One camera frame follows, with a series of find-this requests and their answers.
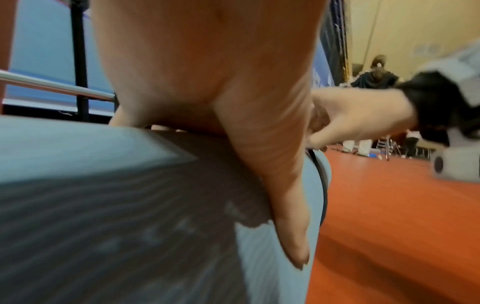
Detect person's right hand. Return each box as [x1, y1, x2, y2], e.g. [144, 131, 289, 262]
[306, 87, 420, 151]

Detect person's left hand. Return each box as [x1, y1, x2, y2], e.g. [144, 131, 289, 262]
[91, 0, 328, 271]

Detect black elastic band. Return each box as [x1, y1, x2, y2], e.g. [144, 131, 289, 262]
[305, 148, 331, 229]

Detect light blue yoga mat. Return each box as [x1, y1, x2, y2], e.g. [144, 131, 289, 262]
[0, 115, 334, 304]

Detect black wristband with marker tags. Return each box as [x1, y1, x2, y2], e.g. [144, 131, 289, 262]
[395, 41, 480, 146]

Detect black metal mat rack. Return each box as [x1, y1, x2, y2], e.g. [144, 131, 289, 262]
[0, 0, 118, 123]

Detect blue banner with white print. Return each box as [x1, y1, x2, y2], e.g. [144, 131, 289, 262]
[7, 0, 352, 118]

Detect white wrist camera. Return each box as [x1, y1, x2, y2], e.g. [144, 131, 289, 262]
[428, 127, 480, 182]

